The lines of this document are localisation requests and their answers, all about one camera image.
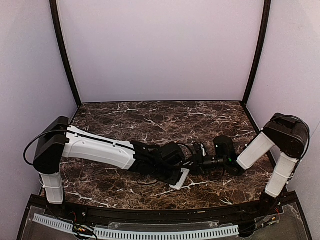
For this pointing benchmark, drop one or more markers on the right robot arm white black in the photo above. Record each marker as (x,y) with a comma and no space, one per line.
(287,132)

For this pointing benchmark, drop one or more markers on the white slotted cable duct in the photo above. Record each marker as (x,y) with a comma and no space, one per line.
(130,231)

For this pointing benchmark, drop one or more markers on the white remote control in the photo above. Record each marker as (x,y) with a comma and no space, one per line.
(183,174)

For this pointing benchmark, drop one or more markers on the black front rail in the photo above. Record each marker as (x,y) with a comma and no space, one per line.
(238,214)

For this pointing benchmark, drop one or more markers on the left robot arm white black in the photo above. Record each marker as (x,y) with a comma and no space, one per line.
(62,140)

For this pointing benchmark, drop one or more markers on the left black frame post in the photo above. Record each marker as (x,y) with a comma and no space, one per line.
(63,51)

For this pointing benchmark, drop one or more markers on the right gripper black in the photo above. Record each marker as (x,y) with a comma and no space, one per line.
(198,160)

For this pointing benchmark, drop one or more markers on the right black frame post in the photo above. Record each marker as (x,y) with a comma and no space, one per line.
(258,51)

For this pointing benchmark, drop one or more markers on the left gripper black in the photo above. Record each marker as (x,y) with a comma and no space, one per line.
(173,178)

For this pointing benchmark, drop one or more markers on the black frame post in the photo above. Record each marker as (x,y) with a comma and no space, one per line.
(258,51)
(63,51)

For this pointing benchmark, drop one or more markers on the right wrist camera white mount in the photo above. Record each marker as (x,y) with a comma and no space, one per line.
(200,149)

